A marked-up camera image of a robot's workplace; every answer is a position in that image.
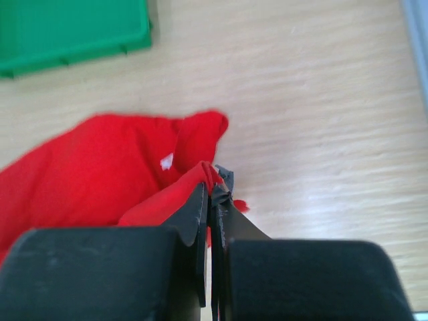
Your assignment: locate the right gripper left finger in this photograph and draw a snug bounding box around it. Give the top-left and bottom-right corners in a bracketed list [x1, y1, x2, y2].
[1, 183, 209, 320]

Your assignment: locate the right aluminium frame post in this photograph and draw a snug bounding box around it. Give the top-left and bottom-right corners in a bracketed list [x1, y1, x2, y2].
[401, 0, 427, 111]

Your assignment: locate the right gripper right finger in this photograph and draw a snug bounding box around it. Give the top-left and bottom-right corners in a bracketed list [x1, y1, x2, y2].
[210, 166, 413, 320]

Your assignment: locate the red t shirt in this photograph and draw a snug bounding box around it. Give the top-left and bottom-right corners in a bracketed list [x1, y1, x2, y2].
[1, 111, 229, 256]

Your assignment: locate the green plastic tray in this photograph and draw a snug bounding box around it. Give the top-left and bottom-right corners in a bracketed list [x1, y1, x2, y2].
[1, 0, 152, 78]

